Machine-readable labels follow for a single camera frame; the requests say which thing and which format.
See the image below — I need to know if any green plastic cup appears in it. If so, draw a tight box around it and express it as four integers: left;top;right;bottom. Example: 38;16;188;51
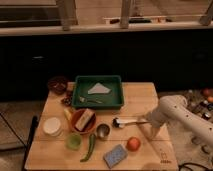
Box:
66;133;82;150

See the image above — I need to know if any dark brown bowl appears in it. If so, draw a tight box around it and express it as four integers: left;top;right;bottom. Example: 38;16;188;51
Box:
47;76;68;95

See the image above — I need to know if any metal fork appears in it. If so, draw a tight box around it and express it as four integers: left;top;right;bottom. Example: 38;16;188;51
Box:
79;96;103;104

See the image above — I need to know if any white black dish brush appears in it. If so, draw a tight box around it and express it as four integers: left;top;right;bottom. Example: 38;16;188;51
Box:
112;118;146;128

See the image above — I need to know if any grey folded cloth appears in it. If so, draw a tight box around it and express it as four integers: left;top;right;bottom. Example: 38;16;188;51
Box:
88;83;110;94

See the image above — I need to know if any blue sponge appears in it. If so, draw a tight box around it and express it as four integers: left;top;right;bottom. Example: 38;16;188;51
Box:
103;144;127;169

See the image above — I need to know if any tan sponge block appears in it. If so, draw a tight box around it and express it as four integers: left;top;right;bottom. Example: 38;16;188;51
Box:
75;109;94;131

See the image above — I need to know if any white paper cup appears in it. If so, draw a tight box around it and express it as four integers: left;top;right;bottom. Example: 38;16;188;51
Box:
43;117;62;137

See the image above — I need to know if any small metal cup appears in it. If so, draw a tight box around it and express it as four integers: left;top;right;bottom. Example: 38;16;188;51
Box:
96;124;110;140

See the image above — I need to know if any green chili pepper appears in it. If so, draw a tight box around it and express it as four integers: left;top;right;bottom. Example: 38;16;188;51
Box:
80;133;96;162

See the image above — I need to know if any black table stand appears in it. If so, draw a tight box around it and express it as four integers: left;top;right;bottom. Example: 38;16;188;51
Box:
21;116;38;171

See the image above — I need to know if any green plastic tray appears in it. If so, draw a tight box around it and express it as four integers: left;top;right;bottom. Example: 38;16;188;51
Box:
72;75;124;110

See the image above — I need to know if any brown pine cone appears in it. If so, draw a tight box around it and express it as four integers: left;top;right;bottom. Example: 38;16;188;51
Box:
61;91;73;106

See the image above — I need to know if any yellow banana piece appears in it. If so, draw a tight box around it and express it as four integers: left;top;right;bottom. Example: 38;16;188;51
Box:
64;109;72;121

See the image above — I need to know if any orange clay bowl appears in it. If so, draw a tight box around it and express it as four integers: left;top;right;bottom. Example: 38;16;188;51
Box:
69;108;96;134

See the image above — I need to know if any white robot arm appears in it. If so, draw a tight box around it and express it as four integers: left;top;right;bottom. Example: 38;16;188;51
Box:
146;95;213;146

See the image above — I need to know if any black cable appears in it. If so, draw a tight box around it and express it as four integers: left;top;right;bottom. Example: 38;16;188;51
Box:
178;162;213;171

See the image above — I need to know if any orange fruit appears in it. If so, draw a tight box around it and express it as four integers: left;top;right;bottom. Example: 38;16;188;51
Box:
126;137;141;151

